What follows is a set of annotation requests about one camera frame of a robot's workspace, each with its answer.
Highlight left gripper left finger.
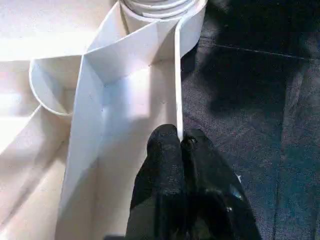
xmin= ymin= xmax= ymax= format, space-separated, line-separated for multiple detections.
xmin=124 ymin=124 xmax=187 ymax=240

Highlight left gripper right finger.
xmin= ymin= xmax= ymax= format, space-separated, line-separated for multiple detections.
xmin=180 ymin=128 xmax=262 ymax=240

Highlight white plastic table top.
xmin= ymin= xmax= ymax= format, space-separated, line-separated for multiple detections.
xmin=0 ymin=0 xmax=208 ymax=240

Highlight white plastic table leg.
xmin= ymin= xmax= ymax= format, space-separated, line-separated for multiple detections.
xmin=121 ymin=0 xmax=200 ymax=20

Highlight black work mat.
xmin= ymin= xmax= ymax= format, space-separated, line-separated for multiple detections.
xmin=177 ymin=0 xmax=320 ymax=240

